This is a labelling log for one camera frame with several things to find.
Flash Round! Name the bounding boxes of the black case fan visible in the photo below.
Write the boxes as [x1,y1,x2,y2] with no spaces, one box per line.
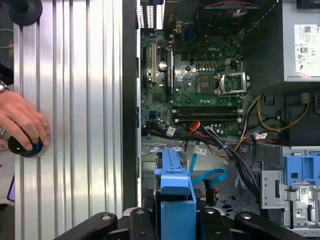
[196,0,259,35]

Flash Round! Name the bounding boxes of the CPU socket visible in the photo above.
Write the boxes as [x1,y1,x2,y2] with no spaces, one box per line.
[195,74,217,94]

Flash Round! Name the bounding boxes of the person's bare hand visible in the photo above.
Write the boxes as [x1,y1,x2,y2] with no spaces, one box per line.
[0,89,51,151]

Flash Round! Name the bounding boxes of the white expansion slot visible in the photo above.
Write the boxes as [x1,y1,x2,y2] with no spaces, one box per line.
[151,43,158,84]

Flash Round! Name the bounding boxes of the grey power supply unit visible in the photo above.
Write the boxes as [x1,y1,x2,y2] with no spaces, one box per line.
[241,0,320,94]

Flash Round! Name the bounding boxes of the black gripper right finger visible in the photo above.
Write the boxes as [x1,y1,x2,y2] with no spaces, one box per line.
[199,206,310,240]

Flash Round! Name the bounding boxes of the yellow power wires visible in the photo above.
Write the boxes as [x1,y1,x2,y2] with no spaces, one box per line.
[256,93,311,132]

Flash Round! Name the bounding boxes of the red and black fan wire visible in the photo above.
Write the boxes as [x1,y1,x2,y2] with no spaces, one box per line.
[203,0,255,8]

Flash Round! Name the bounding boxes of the black wire bundle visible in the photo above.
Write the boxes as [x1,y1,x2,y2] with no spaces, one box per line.
[147,126,262,203]

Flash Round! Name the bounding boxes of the silver drive cage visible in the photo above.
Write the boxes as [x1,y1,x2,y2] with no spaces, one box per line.
[259,144,320,237]

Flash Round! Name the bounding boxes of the blue drive cage latch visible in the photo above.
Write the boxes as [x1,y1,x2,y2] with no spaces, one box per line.
[283,149,320,186]

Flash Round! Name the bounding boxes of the silver disk bay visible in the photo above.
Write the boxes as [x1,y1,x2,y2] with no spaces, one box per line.
[140,141,192,181]

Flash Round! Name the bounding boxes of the long black expansion slot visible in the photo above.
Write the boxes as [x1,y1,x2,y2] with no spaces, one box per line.
[166,48,175,98]

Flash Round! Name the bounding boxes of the black PC case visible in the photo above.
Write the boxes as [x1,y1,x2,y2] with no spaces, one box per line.
[121,0,320,240]

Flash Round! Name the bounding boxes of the round black tool blue ring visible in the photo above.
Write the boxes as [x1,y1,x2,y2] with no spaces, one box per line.
[7,134,44,158]

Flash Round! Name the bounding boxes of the metal socket cover frame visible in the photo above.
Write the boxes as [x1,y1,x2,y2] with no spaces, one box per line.
[215,71,248,96]

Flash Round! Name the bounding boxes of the hard disk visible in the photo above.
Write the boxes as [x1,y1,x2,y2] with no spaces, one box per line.
[152,146,199,240]

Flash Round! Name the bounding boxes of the disk power wire black connector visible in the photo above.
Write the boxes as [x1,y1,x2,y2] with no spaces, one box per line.
[202,178,220,207]

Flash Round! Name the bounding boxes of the green Dell motherboard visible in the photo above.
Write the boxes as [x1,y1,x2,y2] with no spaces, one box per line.
[140,21,251,138]

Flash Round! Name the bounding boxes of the blue disk wire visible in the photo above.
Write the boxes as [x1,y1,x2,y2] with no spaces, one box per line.
[188,140,228,187]

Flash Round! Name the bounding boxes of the thin wire locking lever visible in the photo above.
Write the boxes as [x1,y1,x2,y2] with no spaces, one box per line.
[216,90,251,98]

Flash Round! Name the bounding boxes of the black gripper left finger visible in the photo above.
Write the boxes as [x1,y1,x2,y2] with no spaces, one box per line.
[53,206,161,240]

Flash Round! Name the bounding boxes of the black RAM slot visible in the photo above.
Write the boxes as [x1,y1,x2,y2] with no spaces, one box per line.
[171,114,244,124]
[171,105,244,115]

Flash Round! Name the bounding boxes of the purple flat object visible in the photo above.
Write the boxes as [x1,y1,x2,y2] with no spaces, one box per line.
[6,174,16,202]

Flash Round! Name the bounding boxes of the orange wire loop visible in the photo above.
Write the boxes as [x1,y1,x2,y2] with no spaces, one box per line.
[188,120,208,137]

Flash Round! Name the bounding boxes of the round black knob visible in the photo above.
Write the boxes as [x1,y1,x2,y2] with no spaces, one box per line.
[9,0,44,26]

